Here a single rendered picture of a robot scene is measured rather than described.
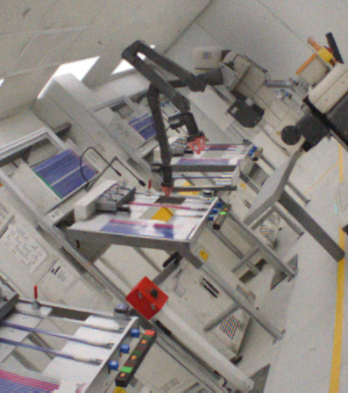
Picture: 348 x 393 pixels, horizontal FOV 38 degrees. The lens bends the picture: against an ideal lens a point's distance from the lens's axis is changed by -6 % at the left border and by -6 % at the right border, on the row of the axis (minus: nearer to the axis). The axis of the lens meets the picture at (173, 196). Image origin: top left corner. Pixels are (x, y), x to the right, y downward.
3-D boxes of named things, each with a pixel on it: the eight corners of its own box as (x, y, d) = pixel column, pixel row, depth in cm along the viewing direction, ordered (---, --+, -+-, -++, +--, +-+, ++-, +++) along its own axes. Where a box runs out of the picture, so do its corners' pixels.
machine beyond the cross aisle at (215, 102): (322, 121, 793) (233, 36, 790) (321, 132, 719) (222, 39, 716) (263, 179, 852) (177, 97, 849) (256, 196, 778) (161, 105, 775)
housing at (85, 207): (118, 200, 357) (117, 180, 352) (87, 228, 313) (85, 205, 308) (107, 199, 359) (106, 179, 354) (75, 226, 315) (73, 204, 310)
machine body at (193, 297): (263, 301, 352) (197, 239, 351) (244, 360, 289) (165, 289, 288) (200, 349, 380) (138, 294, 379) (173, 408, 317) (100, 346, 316)
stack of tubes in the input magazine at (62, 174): (97, 173, 353) (69, 146, 352) (62, 198, 307) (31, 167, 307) (87, 186, 358) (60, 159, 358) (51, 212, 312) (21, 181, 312)
